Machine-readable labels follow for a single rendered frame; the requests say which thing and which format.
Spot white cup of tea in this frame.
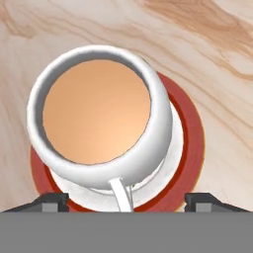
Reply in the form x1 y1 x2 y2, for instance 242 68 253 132
26 44 174 213

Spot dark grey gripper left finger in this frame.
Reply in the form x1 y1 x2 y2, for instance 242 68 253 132
2 192 70 213

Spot red and white saucer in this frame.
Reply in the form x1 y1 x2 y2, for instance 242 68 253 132
30 71 207 213

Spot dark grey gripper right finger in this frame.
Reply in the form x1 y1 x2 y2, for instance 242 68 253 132
184 192 251 213

